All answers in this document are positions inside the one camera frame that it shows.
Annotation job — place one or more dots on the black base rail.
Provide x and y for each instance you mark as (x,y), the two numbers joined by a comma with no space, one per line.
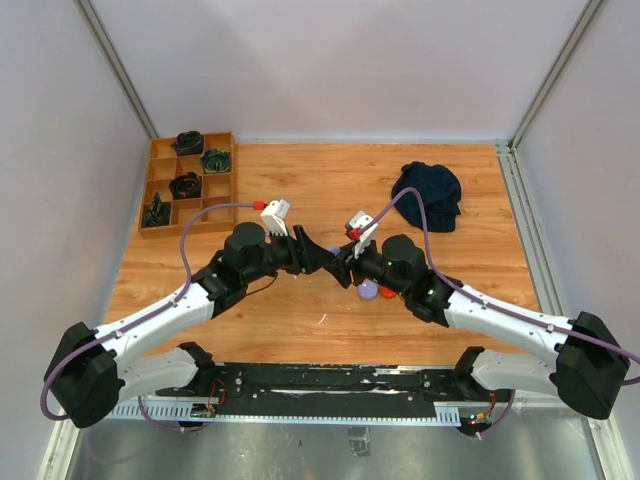
(330,392)

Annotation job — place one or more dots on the navy blue cloth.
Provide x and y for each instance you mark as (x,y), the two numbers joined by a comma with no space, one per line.
(439,189)

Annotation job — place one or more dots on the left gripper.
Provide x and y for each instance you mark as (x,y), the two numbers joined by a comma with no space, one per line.
(306,256)

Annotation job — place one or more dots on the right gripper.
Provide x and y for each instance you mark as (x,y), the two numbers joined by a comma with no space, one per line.
(341,269)

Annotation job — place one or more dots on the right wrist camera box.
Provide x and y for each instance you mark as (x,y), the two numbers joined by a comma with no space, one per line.
(360,229)

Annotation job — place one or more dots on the black orange rolled tie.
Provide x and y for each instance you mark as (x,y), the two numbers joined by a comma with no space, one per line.
(187,186)

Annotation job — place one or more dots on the dark green folded tie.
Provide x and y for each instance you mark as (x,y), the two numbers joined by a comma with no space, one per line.
(157,213)

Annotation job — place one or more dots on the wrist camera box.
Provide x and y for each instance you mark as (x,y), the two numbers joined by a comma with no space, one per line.
(360,229)
(273,216)

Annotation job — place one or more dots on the wooden compartment tray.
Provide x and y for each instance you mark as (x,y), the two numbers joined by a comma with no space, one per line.
(164,165)

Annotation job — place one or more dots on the orange earbud charging case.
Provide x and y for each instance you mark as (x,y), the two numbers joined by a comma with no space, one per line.
(386,293)

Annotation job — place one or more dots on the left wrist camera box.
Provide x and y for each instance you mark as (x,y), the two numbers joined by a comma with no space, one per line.
(273,216)

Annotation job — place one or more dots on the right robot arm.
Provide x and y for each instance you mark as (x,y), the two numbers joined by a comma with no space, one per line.
(576,359)

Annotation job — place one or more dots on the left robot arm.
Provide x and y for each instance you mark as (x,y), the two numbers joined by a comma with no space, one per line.
(93,370)

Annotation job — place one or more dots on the green yellow rolled tie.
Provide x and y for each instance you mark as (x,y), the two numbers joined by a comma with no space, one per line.
(215,161)

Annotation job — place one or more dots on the black rolled tie top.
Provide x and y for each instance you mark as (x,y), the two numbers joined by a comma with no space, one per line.
(188,143)

